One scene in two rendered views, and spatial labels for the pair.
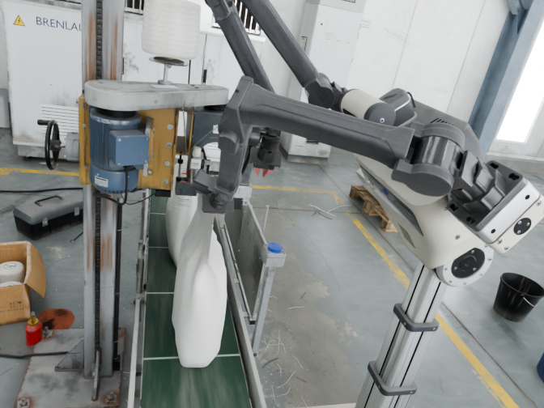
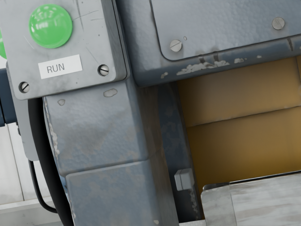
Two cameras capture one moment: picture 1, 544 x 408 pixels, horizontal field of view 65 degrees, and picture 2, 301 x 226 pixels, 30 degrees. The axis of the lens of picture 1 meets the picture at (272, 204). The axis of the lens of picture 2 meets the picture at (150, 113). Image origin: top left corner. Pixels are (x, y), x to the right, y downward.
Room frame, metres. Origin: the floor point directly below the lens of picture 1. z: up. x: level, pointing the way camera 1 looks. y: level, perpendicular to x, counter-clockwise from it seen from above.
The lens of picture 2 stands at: (1.83, -0.24, 1.23)
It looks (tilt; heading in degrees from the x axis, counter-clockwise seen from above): 3 degrees down; 119
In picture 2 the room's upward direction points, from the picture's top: 12 degrees counter-clockwise
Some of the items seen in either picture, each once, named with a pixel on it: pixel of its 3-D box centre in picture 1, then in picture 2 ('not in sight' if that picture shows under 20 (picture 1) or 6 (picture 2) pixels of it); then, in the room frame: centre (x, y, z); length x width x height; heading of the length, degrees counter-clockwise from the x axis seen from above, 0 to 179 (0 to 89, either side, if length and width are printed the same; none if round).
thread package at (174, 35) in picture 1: (171, 27); not in sight; (1.33, 0.39, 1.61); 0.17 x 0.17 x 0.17
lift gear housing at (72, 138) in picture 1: (74, 146); not in sight; (1.44, 0.75, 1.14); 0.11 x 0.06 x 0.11; 18
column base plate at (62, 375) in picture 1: (76, 350); not in sight; (1.48, 0.77, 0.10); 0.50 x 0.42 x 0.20; 18
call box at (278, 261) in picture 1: (273, 255); not in sight; (1.50, -0.05, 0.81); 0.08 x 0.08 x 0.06; 18
